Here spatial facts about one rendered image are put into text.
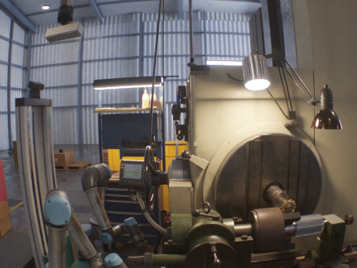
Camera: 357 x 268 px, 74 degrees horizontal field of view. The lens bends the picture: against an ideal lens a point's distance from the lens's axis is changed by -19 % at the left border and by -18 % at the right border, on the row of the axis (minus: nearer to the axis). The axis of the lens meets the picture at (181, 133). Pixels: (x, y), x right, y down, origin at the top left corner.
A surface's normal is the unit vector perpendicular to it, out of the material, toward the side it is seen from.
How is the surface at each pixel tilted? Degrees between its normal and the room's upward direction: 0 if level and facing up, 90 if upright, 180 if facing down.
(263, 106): 90
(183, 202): 90
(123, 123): 90
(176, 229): 51
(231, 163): 90
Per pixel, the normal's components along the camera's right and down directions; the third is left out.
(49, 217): 0.42, -0.06
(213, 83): 0.01, 0.08
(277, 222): 0.00, -0.57
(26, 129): 1.00, -0.02
